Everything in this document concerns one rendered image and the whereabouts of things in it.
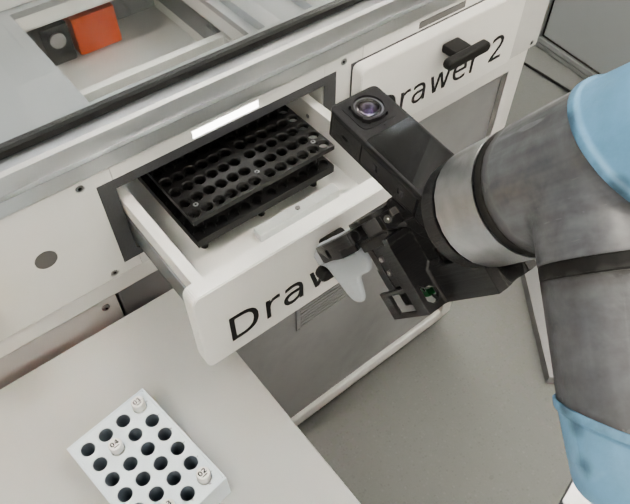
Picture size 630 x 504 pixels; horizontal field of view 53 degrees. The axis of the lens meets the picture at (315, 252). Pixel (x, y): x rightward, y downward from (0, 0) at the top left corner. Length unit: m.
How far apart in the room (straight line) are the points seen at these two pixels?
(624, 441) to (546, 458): 1.24
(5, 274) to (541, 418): 1.22
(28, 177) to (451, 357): 1.19
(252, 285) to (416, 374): 1.03
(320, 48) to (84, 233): 0.31
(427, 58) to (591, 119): 0.54
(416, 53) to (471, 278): 0.43
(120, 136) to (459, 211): 0.35
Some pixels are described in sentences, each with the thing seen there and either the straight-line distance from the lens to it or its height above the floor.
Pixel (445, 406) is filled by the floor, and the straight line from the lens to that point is 1.52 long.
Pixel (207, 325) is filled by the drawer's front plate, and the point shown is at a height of 0.89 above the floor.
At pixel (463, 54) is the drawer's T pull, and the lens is 0.81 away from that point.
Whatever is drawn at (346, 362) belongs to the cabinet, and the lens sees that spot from 1.35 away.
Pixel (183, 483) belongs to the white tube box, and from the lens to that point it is 0.59.
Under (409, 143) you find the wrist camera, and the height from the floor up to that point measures 1.06.
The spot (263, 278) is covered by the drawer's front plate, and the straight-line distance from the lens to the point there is 0.56.
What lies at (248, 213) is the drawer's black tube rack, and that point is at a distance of 0.65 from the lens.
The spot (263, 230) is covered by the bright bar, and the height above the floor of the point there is 0.85.
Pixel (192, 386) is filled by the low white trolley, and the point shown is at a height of 0.76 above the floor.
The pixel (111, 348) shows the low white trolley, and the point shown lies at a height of 0.76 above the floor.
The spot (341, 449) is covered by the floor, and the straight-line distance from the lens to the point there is 1.45.
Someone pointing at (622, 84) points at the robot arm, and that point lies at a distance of 0.29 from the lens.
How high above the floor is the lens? 1.35
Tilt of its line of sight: 51 degrees down
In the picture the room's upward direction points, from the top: straight up
